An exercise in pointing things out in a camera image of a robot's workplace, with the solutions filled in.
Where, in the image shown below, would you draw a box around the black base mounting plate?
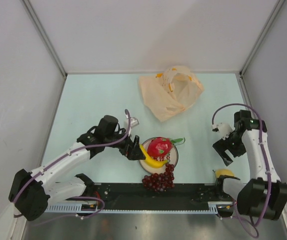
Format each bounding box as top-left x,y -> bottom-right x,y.
81,183 -> 233,211

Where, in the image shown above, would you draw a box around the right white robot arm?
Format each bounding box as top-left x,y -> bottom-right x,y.
211,110 -> 287,220

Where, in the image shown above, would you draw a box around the red fake dragon fruit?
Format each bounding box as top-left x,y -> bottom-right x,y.
147,137 -> 186,158

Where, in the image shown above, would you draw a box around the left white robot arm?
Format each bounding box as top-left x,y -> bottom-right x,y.
8,110 -> 145,221

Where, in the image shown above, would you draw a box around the aluminium corner post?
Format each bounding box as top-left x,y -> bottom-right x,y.
20,0 -> 67,77
238,0 -> 287,76

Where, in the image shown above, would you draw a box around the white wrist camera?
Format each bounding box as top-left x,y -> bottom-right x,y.
123,117 -> 140,136
211,122 -> 234,140

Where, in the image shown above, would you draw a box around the right aluminium corner post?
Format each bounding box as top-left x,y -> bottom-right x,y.
238,0 -> 287,76

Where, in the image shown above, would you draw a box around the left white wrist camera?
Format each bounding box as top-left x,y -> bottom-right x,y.
123,117 -> 140,136

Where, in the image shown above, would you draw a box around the dark red fake grapes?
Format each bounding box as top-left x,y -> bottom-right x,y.
141,163 -> 175,193

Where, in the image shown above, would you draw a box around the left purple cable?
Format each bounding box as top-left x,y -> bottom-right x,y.
13,108 -> 134,227

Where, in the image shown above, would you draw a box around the yellow fake lemon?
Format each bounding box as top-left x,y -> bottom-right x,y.
213,168 -> 235,179

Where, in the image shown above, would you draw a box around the white slotted cable duct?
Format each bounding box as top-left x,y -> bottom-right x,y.
43,201 -> 221,214

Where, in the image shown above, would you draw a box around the left aluminium corner post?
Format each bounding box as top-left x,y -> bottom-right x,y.
20,0 -> 67,77

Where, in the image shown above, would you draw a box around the white printed round plate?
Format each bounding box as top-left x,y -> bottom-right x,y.
139,137 -> 179,174

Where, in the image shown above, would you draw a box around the yellow fake banana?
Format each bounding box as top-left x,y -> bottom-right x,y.
139,144 -> 168,169

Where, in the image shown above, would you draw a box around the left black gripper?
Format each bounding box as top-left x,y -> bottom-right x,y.
104,126 -> 145,160

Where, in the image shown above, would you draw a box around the translucent orange plastic bag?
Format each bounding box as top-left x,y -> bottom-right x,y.
138,65 -> 205,122

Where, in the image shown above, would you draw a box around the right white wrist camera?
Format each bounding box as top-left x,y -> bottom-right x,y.
211,122 -> 234,140

